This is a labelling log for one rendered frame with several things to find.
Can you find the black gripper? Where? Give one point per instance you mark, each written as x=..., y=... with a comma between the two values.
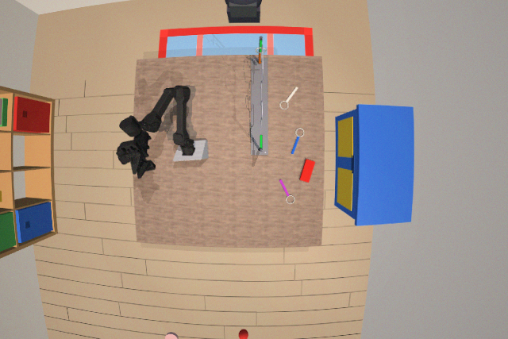
x=137, y=156

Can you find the red rectangular block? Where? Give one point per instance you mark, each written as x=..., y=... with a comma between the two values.
x=307, y=170

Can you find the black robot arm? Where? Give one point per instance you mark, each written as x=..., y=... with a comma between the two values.
x=152, y=121

